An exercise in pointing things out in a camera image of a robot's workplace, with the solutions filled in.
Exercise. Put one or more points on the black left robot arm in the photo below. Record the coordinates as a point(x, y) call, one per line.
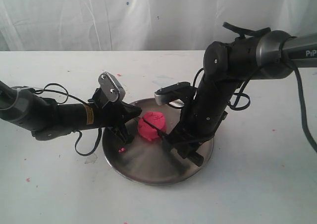
point(47, 120)

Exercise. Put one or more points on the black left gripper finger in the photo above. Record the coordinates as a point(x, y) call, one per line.
point(120, 133)
point(130, 112)

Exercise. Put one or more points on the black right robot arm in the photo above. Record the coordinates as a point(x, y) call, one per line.
point(227, 69)

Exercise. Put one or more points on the pink clay lump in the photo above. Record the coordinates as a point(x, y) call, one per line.
point(152, 125)

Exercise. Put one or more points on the black knife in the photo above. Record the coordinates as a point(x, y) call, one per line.
point(191, 139)

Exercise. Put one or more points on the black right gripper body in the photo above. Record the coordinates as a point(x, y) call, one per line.
point(203, 116)

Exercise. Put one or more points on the round steel plate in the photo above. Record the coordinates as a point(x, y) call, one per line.
point(148, 162)

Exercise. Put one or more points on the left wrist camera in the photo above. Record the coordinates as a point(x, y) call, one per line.
point(111, 87)

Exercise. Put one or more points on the white plastic backdrop curtain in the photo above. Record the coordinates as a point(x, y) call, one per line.
point(130, 25)

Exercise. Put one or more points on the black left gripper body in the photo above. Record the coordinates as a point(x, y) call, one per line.
point(101, 113)

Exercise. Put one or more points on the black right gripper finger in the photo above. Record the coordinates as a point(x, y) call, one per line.
point(173, 140)
point(189, 150)

